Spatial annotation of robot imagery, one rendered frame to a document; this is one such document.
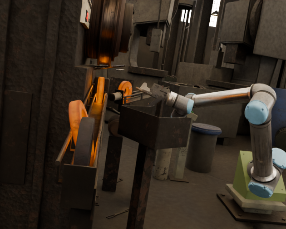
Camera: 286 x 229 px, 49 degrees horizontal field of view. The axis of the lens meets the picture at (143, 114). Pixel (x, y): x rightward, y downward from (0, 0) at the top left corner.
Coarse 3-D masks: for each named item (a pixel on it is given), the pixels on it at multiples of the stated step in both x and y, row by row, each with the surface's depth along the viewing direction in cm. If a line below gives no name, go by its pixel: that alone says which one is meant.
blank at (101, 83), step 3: (99, 78) 182; (102, 78) 182; (99, 81) 180; (102, 81) 180; (99, 84) 179; (102, 84) 179; (99, 87) 178; (102, 87) 179; (99, 90) 179; (102, 90) 179; (99, 93) 179; (102, 93) 179; (96, 96) 190; (99, 96) 180; (102, 96) 180; (96, 99) 186; (99, 99) 181; (102, 99) 181; (96, 102) 185; (99, 102) 184
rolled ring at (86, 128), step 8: (88, 120) 77; (80, 128) 74; (88, 128) 75; (80, 136) 73; (88, 136) 73; (80, 144) 72; (88, 144) 72; (80, 152) 72; (88, 152) 72; (80, 160) 72; (88, 160) 73
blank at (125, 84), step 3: (123, 81) 233; (126, 81) 233; (120, 84) 230; (123, 84) 230; (126, 84) 232; (129, 84) 236; (120, 87) 229; (123, 87) 230; (126, 87) 233; (129, 87) 237; (126, 90) 239; (129, 90) 238; (126, 93) 239; (129, 93) 239
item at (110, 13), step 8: (112, 0) 159; (112, 8) 158; (104, 16) 158; (112, 16) 158; (104, 24) 159; (112, 24) 159; (104, 32) 160; (112, 32) 160; (104, 40) 162; (112, 40) 161; (104, 48) 165; (112, 48) 164; (104, 56) 170; (104, 64) 181
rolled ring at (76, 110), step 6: (72, 102) 97; (78, 102) 96; (72, 108) 94; (78, 108) 93; (84, 108) 105; (72, 114) 92; (78, 114) 92; (84, 114) 104; (72, 120) 91; (78, 120) 91; (72, 126) 91; (78, 126) 91; (72, 132) 91
